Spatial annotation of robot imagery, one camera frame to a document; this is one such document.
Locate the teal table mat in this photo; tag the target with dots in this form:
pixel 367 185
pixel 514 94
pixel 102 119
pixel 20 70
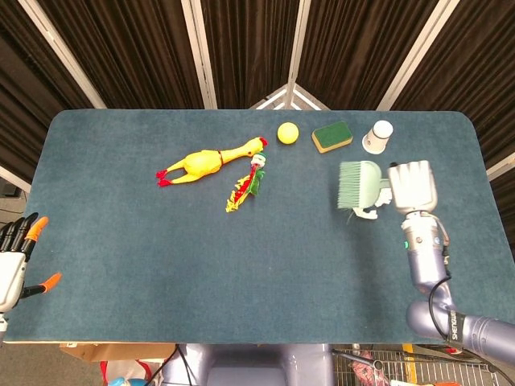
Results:
pixel 161 261

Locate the colourful feathered bird toy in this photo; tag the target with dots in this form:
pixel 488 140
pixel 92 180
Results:
pixel 254 183

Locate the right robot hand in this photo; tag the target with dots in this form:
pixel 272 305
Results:
pixel 414 187

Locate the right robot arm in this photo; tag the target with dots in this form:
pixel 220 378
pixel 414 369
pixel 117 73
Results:
pixel 426 257

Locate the brown cardboard box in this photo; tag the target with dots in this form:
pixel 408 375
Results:
pixel 116 351

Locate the white frame rail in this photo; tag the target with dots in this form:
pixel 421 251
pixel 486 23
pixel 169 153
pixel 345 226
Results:
pixel 501 165
pixel 14 179

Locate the white frame post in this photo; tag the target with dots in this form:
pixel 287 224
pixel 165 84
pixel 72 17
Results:
pixel 297 52
pixel 418 52
pixel 60 52
pixel 201 52

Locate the green and yellow sponge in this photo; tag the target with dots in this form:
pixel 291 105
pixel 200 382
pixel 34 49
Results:
pixel 332 136

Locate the red and white bag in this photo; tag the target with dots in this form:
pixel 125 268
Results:
pixel 120 368

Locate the yellow ball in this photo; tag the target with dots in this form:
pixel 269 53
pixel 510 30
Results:
pixel 287 133

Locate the pink patterned bag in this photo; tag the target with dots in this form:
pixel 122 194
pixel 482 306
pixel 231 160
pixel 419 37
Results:
pixel 364 370

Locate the grey robot torso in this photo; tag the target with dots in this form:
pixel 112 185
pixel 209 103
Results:
pixel 249 366

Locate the dark brown curtain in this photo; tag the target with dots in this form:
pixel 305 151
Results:
pixel 133 52
pixel 354 48
pixel 249 48
pixel 483 60
pixel 24 80

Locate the white paper cup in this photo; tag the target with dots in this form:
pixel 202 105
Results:
pixel 378 138

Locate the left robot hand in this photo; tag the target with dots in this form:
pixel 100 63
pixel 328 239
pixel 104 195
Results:
pixel 10 273

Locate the white triangular frame base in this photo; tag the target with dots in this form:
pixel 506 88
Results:
pixel 306 98

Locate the green bristle hand brush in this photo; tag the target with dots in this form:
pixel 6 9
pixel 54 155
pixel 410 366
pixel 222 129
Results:
pixel 364 181

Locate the yellow rubber chicken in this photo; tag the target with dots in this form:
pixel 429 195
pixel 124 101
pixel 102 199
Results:
pixel 197 163

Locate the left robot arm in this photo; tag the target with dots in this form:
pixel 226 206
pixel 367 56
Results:
pixel 2 325

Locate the blue toy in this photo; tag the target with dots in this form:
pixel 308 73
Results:
pixel 124 382

